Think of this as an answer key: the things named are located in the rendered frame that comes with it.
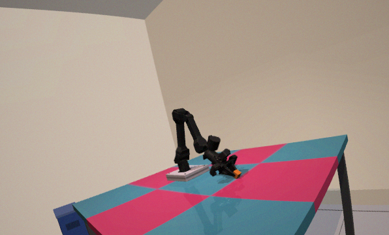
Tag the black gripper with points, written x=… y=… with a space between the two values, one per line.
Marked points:
x=226 y=167

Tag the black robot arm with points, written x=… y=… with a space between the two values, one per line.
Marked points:
x=180 y=116

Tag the orange block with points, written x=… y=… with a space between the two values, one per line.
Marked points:
x=237 y=173

